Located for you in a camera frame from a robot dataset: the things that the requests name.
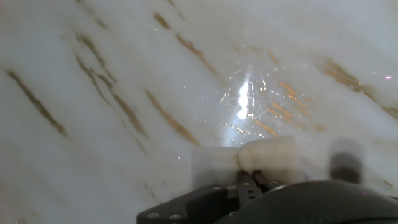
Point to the white rectangular sponge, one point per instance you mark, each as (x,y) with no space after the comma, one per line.
(267,158)

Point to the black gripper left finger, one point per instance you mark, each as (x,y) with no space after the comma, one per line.
(247,188)

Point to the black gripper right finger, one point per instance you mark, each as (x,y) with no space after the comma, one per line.
(267,183)

